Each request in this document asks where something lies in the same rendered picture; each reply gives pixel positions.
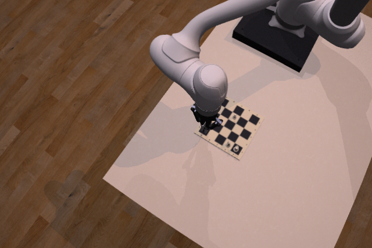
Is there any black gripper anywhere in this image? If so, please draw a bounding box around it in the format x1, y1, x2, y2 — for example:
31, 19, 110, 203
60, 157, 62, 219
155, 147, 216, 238
191, 104, 223, 133

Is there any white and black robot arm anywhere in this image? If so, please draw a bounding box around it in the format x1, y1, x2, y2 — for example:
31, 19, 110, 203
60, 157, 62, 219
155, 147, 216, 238
149, 0, 369, 117

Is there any chessboard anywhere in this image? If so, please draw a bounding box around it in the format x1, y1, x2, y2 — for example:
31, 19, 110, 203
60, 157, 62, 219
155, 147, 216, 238
194, 96, 264, 160

